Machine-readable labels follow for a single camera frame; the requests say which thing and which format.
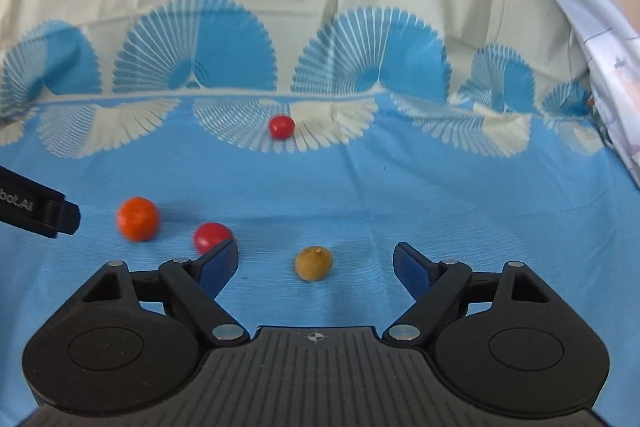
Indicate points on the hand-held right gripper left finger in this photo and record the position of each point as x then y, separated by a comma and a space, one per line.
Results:
220, 264

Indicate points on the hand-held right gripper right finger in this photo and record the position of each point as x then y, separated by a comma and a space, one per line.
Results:
411, 267

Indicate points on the red cherry tomato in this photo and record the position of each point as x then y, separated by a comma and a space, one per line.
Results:
211, 234
281, 127

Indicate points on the brown longan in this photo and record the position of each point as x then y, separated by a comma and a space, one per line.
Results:
313, 263

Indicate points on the orange tomato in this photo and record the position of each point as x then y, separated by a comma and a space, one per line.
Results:
138, 218

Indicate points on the blue fan-print cloth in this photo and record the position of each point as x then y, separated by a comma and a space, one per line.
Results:
350, 167

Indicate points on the pale floral fabric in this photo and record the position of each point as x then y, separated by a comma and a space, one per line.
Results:
600, 57

